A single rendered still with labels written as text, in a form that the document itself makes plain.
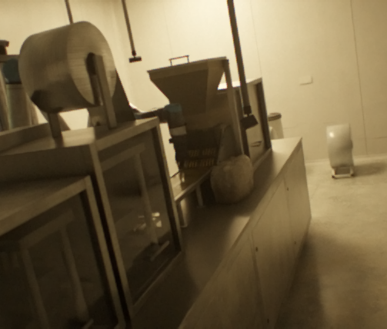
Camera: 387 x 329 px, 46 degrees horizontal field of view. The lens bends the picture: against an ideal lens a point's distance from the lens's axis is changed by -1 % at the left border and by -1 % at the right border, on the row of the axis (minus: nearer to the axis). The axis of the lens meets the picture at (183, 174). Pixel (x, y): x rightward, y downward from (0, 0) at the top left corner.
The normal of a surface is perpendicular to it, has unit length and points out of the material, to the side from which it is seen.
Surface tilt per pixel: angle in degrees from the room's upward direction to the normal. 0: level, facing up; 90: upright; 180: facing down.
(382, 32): 90
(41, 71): 87
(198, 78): 118
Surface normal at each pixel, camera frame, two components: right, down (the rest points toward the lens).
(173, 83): -0.23, 0.69
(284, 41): -0.36, 0.27
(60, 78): -0.30, 0.50
